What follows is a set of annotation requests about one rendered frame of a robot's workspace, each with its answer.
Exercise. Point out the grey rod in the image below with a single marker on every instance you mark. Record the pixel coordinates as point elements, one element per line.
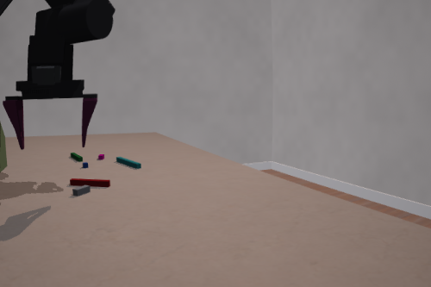
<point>81,190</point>

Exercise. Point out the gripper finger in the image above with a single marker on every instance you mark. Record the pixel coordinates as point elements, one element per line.
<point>89,105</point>
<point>14,108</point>

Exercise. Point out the green rod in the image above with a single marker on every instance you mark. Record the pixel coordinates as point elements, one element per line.
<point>76,157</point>

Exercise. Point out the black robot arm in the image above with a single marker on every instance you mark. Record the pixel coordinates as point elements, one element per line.
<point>79,21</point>

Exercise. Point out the dark red rectangular bar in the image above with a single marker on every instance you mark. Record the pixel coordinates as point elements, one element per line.
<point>90,182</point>

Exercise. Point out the turquoise rod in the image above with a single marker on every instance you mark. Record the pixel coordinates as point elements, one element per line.
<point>128,162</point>

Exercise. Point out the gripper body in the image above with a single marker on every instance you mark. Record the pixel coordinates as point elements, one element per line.
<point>64,89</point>

